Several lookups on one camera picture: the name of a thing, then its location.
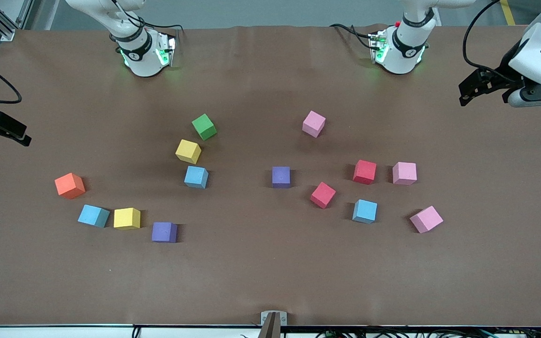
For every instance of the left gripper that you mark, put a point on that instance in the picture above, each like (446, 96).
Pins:
(501, 78)

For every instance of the yellow foam cube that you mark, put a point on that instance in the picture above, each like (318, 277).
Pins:
(188, 151)
(127, 218)

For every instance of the purple foam cube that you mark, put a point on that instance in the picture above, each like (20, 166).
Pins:
(281, 177)
(164, 232)

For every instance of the blue foam cube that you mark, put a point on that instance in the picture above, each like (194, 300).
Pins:
(93, 215)
(196, 177)
(364, 211)

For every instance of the pink foam cube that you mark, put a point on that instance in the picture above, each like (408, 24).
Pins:
(313, 123)
(404, 173)
(426, 219)

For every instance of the red foam cube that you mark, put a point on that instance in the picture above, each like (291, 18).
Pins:
(322, 195)
(364, 172)

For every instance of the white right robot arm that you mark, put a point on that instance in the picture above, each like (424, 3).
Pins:
(141, 58)

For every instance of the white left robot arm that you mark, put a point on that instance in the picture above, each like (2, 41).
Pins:
(399, 56)

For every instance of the orange foam cube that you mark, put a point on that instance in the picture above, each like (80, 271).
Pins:
(69, 185)

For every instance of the green foam cube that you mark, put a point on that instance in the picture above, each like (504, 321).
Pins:
(204, 126)

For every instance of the brown table mat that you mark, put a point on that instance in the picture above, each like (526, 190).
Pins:
(251, 272)

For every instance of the aluminium frame profile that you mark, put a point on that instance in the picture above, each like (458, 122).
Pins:
(5, 32)

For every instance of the grey metal bracket with post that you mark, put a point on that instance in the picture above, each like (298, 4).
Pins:
(266, 319)

